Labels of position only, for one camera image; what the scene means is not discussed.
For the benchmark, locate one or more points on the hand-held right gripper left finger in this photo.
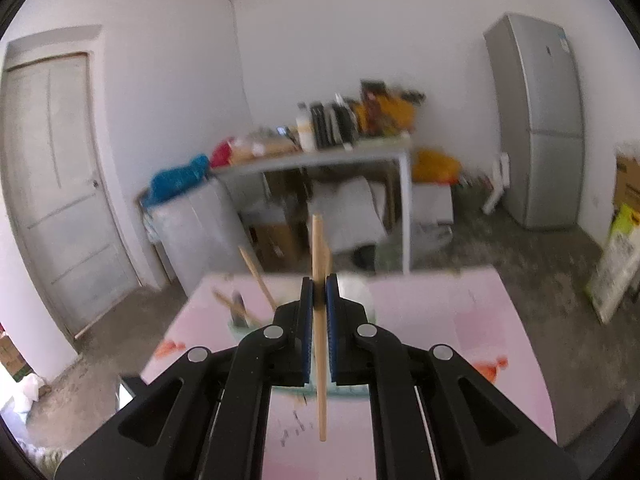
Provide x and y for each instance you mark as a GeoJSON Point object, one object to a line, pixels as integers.
{"type": "Point", "coordinates": [307, 330]}

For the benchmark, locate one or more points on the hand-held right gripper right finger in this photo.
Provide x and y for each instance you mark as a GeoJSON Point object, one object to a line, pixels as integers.
{"type": "Point", "coordinates": [332, 330]}

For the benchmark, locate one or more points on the mint green utensil holder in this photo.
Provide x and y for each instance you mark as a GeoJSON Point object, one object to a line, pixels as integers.
{"type": "Point", "coordinates": [239, 332]}

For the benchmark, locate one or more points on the long wooden chopstick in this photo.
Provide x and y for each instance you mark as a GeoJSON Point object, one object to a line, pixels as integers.
{"type": "Point", "coordinates": [320, 250]}
{"type": "Point", "coordinates": [225, 300]}
{"type": "Point", "coordinates": [257, 277]}

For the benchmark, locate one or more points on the small metal spoon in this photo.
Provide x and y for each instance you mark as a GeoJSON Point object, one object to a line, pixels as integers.
{"type": "Point", "coordinates": [239, 305]}

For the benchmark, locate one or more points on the cardboard box under table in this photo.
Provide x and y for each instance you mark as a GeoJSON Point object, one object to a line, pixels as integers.
{"type": "Point", "coordinates": [272, 240]}

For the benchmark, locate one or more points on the white plastic bags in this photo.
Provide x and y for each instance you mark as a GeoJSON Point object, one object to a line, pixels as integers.
{"type": "Point", "coordinates": [25, 397]}

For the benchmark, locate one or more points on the white sack under table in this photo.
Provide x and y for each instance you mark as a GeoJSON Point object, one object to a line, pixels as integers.
{"type": "Point", "coordinates": [350, 215]}

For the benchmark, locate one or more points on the pink printed tablecloth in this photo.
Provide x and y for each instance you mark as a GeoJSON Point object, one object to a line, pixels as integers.
{"type": "Point", "coordinates": [450, 320]}

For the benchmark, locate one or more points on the grey quilted storage bag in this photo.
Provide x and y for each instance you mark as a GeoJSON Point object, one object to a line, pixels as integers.
{"type": "Point", "coordinates": [200, 240]}

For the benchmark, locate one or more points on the white flat box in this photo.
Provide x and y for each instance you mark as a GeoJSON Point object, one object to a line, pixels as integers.
{"type": "Point", "coordinates": [432, 205]}

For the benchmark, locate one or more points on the grey side table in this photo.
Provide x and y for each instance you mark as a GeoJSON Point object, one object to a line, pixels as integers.
{"type": "Point", "coordinates": [320, 160]}

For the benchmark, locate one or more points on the clear bag of snacks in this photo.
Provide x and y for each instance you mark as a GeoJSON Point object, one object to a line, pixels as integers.
{"type": "Point", "coordinates": [260, 147]}

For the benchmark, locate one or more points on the orange yellow plastic bag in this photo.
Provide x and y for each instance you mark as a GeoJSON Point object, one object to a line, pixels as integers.
{"type": "Point", "coordinates": [435, 167]}

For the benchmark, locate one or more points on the red plastic bag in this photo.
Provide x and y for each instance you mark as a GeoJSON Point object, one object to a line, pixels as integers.
{"type": "Point", "coordinates": [222, 152]}

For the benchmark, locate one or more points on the white plastic bottle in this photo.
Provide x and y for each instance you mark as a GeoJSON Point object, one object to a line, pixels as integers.
{"type": "Point", "coordinates": [305, 130]}

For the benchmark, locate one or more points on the blue plastic bag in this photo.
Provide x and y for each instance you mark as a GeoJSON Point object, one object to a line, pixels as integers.
{"type": "Point", "coordinates": [175, 180]}

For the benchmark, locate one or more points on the black thermos bottle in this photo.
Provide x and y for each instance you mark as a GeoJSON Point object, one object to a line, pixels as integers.
{"type": "Point", "coordinates": [318, 127]}

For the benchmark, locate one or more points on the black electric kettle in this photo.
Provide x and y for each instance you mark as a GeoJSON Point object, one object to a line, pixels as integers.
{"type": "Point", "coordinates": [342, 122]}

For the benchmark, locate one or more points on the grey panelled door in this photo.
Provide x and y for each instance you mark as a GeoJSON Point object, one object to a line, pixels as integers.
{"type": "Point", "coordinates": [60, 185]}

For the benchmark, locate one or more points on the yellow snack bag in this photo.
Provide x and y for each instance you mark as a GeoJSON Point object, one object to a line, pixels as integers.
{"type": "Point", "coordinates": [402, 112]}

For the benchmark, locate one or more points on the colourful snack boxes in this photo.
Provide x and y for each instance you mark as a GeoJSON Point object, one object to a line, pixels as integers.
{"type": "Point", "coordinates": [375, 105]}

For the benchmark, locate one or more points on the grey refrigerator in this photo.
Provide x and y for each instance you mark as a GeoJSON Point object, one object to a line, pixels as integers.
{"type": "Point", "coordinates": [537, 125]}

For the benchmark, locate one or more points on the white and yellow rice bag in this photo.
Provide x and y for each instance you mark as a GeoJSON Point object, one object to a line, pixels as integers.
{"type": "Point", "coordinates": [617, 265]}

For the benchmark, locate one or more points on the brown cardboard box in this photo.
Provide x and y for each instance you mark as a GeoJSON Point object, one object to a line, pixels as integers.
{"type": "Point", "coordinates": [629, 185]}

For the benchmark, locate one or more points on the stacked boxes by wall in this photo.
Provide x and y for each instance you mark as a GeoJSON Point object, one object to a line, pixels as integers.
{"type": "Point", "coordinates": [11, 355]}

